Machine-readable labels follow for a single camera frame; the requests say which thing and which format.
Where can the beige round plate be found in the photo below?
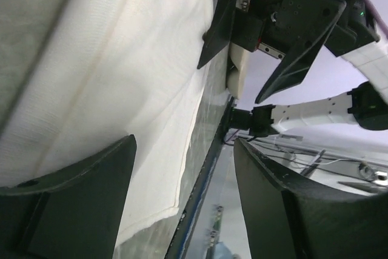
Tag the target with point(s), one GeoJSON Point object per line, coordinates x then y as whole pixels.
{"type": "Point", "coordinates": [239, 60]}

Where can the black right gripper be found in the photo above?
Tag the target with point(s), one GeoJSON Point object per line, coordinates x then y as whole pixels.
{"type": "Point", "coordinates": [295, 30]}

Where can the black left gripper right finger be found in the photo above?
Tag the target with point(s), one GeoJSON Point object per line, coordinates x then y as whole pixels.
{"type": "Point", "coordinates": [290, 216]}

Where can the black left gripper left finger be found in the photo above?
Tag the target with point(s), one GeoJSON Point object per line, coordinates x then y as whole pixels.
{"type": "Point", "coordinates": [72, 213]}

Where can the white cloth napkin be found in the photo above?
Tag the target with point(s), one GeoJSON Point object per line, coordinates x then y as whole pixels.
{"type": "Point", "coordinates": [113, 68]}

